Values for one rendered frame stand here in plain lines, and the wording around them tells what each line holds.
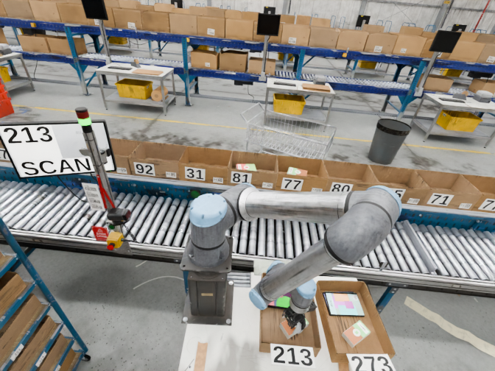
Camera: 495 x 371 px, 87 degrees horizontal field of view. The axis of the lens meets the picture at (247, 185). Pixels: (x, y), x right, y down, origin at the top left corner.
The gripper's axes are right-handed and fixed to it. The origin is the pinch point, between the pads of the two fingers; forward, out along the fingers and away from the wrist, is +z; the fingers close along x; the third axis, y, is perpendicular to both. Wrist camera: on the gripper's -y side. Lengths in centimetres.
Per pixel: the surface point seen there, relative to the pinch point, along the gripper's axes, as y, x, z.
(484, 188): -218, -8, -12
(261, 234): -22, -64, 6
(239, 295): 14.9, -29.6, 6.4
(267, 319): 8.8, -10.2, 5.4
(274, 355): 19.1, 8.0, -4.9
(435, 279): -103, 20, 7
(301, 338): -1.0, 6.0, 5.4
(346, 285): -41.8, -2.7, 0.8
